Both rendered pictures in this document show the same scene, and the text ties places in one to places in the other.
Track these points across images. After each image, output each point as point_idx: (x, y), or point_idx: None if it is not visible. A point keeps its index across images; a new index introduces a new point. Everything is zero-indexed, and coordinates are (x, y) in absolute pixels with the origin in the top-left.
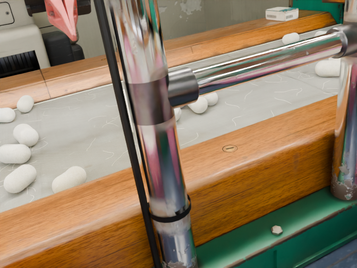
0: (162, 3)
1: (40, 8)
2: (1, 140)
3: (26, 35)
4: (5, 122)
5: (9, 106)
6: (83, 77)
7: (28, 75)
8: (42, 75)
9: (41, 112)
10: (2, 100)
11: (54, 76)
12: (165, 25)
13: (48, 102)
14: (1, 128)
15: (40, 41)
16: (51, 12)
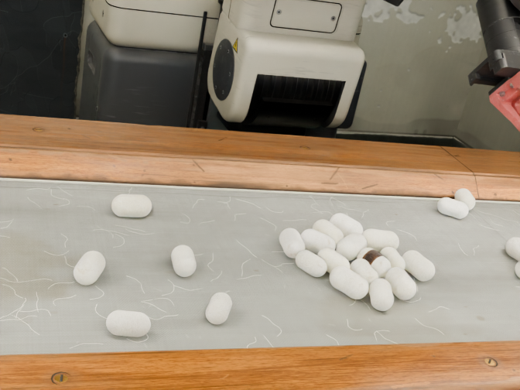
0: (418, 8)
1: (487, 81)
2: (477, 243)
3: (348, 59)
4: (451, 217)
5: (436, 192)
6: (514, 184)
7: (436, 153)
8: (460, 162)
9: (486, 217)
10: (430, 183)
11: (482, 171)
12: (408, 46)
13: (480, 204)
14: (458, 225)
15: (358, 72)
16: (504, 93)
